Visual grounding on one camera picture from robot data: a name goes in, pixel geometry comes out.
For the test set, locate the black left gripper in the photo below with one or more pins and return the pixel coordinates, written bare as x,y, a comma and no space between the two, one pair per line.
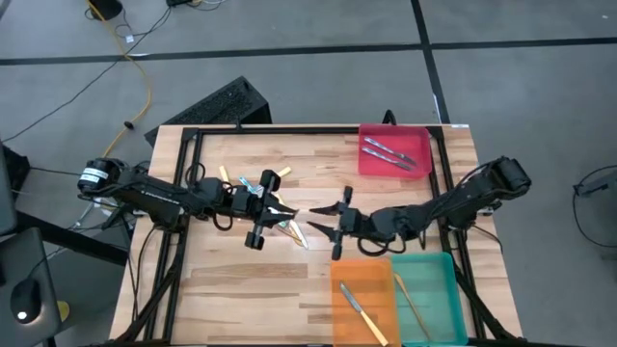
262,207

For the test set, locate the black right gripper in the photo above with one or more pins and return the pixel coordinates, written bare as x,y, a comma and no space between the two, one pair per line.
354,224

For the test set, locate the blue patterned utensil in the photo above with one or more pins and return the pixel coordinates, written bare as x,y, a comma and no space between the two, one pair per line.
247,183

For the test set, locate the silver utensils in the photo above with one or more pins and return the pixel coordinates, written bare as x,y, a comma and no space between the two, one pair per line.
385,148

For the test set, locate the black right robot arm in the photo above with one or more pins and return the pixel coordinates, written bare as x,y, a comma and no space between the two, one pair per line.
458,197

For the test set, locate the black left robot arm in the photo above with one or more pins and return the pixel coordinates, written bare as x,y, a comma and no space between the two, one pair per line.
154,195

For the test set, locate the orange plastic bin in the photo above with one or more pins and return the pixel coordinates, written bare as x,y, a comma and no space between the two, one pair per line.
371,274

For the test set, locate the red plastic bin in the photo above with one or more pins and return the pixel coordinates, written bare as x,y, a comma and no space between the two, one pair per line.
393,135

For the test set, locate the black computer tower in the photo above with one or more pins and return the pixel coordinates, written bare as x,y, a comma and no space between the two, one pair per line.
217,103

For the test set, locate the teal plastic bin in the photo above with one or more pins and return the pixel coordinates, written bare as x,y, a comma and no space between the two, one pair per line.
438,301

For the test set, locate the black desk bar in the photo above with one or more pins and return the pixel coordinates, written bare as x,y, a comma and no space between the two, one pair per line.
72,237

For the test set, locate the yellow round disc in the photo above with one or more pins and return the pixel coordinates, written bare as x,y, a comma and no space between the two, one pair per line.
64,311

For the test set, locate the dark grey mouse pad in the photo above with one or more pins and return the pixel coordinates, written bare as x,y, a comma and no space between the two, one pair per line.
19,255

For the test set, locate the black round base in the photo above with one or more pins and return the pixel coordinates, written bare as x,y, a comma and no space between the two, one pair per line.
106,7

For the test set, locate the black computer mouse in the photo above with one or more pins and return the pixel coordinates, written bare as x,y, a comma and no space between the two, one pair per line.
25,299

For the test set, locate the dark grey monitor edge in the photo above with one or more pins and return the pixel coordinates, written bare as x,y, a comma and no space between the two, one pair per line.
7,202

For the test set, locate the black aluminium table frame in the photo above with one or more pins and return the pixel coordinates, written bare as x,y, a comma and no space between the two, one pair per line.
289,130

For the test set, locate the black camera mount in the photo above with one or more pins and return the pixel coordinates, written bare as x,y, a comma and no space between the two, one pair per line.
389,118

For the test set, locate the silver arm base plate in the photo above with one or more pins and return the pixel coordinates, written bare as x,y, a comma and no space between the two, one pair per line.
488,210

